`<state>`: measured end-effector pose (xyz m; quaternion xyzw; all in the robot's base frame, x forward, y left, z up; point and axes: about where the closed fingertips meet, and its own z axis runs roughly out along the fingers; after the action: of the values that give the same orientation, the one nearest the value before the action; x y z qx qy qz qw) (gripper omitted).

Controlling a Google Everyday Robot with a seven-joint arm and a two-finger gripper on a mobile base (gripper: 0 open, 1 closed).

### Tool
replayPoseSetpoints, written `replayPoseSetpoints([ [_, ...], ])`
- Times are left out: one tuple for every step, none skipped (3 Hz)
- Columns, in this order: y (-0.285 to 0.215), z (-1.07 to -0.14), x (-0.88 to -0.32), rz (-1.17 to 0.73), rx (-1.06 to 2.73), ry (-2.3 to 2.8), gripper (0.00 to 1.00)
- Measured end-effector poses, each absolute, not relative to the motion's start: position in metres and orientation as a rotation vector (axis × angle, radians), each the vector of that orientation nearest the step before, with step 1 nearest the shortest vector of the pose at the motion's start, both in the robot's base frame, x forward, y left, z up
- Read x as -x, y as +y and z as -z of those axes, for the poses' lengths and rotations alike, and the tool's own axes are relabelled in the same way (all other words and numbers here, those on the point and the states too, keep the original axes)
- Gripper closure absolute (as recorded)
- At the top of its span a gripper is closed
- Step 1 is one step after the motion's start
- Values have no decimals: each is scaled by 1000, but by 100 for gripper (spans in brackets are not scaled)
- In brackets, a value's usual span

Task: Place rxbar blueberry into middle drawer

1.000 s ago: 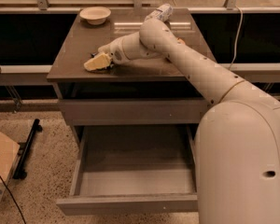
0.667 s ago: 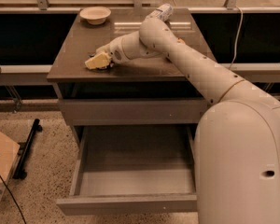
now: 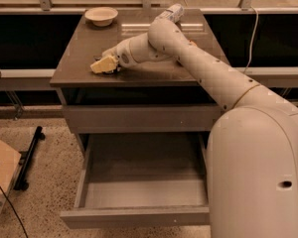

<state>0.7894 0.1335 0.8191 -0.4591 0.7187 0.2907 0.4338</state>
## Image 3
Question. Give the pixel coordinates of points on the clear plastic water bottle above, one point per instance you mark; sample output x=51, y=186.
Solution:
x=173, y=13

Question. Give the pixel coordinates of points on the black metal stand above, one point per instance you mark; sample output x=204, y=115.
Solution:
x=21, y=182

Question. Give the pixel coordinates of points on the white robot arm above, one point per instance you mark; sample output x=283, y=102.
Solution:
x=252, y=152

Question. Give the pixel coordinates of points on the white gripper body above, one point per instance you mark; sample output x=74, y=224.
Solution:
x=121, y=54

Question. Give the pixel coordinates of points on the grey drawer cabinet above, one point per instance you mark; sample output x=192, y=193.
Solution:
x=152, y=83

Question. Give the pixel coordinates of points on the closed grey top drawer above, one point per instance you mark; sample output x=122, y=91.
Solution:
x=141, y=119

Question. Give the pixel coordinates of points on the open grey middle drawer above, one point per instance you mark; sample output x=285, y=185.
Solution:
x=139, y=180

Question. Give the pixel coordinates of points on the cardboard box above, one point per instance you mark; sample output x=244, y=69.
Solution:
x=9, y=160

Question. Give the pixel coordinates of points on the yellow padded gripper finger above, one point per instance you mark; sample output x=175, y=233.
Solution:
x=104, y=64

